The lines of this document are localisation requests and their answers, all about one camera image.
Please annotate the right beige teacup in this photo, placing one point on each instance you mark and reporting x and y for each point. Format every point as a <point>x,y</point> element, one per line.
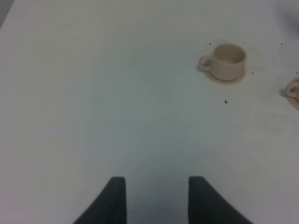
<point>292,90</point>

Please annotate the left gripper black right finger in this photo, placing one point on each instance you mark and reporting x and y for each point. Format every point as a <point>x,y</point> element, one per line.
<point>207,206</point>

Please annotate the left beige cup saucer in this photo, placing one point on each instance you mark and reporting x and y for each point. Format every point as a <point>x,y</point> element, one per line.
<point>226,82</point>

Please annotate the beige teacup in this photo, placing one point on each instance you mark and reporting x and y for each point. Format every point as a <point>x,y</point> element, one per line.
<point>226,61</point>
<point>292,90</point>

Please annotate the beige cup saucer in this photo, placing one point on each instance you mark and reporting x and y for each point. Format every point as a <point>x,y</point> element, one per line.
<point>226,82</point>
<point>294,102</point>

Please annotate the right beige cup saucer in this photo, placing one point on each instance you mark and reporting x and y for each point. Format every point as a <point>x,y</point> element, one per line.
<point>294,102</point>

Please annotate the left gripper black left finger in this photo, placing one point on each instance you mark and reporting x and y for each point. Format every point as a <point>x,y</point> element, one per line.
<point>110,206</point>

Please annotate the left beige teacup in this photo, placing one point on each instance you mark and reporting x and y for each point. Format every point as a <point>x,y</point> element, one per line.
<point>226,61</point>

